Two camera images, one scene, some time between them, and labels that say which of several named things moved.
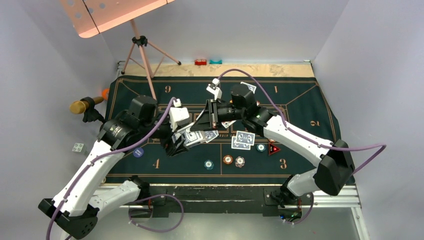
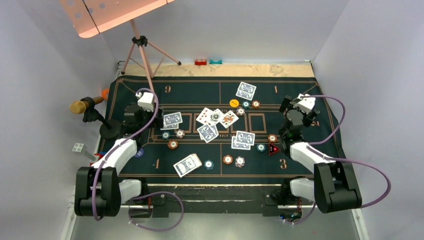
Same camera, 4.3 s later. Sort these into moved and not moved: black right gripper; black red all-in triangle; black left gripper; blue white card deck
Moved: black left gripper; blue white card deck; black right gripper
Not moved: black red all-in triangle
